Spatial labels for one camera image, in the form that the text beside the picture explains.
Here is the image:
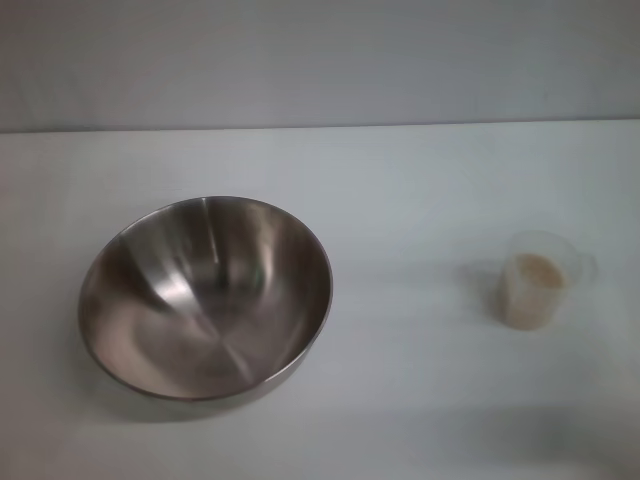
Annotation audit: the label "clear plastic measuring cup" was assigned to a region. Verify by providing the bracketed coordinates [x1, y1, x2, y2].
[501, 230, 600, 331]

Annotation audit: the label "stainless steel mixing bowl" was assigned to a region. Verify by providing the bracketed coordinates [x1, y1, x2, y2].
[77, 196, 335, 403]

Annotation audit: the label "white rice grains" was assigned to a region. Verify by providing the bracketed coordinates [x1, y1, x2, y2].
[503, 252, 569, 330]

